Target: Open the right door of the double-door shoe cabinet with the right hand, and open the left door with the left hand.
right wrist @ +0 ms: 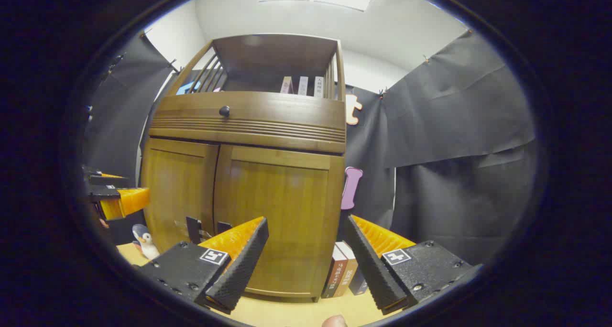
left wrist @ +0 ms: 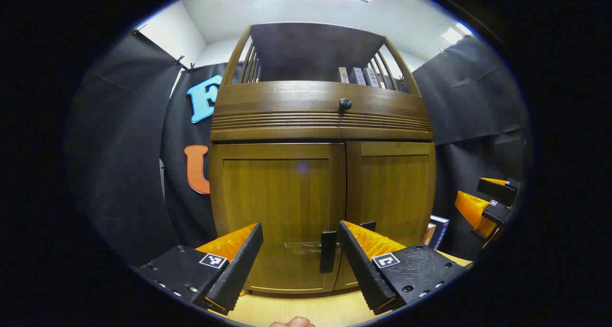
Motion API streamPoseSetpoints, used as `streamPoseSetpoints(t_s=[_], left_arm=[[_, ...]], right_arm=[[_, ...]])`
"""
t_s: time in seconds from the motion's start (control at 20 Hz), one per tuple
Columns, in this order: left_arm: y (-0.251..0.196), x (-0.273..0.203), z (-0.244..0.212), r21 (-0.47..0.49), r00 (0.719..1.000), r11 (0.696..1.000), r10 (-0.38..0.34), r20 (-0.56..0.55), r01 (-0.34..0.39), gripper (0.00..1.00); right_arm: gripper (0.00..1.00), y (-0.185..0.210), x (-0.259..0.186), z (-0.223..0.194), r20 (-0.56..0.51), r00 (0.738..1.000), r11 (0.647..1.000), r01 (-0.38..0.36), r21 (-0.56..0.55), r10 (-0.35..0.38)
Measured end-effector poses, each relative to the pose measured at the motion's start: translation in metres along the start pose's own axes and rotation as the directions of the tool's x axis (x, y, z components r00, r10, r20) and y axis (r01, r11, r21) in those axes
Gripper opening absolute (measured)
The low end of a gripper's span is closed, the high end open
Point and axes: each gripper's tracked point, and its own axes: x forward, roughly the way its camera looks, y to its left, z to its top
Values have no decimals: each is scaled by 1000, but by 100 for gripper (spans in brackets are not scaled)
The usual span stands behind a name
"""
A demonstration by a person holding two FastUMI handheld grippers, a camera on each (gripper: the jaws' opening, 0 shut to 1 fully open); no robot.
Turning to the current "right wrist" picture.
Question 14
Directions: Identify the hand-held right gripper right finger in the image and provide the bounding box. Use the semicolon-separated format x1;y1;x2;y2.
344;215;483;316

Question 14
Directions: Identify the black backdrop cloth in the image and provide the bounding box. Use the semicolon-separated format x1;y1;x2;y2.
84;30;538;265

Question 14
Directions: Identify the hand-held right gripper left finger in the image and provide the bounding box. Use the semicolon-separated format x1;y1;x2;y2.
139;216;269;315

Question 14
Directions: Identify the dark brown book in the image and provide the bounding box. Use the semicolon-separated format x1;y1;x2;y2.
321;245;349;299

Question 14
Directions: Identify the penguin plush toy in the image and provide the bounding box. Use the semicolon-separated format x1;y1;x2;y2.
131;224;161;261

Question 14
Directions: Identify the wooden double-door shoe cabinet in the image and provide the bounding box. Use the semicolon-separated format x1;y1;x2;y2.
139;33;347;303

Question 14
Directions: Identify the blue book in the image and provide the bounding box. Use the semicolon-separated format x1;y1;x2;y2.
348;270;369;295

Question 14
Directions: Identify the tan book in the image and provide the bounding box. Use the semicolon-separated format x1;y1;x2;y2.
333;241;358;297

